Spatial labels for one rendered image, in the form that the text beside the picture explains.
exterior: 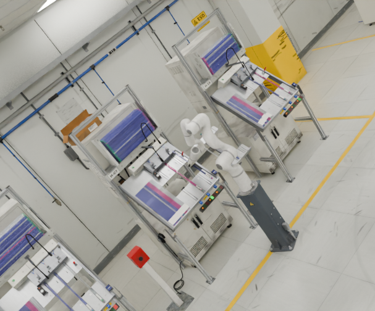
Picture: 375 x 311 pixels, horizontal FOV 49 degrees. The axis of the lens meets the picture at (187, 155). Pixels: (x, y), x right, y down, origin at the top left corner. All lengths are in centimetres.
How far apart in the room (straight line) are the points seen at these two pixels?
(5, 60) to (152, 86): 193
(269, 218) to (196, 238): 96
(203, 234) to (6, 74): 292
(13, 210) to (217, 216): 204
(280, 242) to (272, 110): 147
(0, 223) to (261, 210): 228
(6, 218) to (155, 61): 314
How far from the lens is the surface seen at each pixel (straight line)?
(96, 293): 378
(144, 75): 590
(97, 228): 567
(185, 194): 401
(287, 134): 514
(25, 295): 394
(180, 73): 478
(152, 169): 411
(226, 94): 469
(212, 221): 449
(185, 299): 430
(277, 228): 386
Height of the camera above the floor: 257
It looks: 22 degrees down
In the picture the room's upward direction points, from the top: 36 degrees counter-clockwise
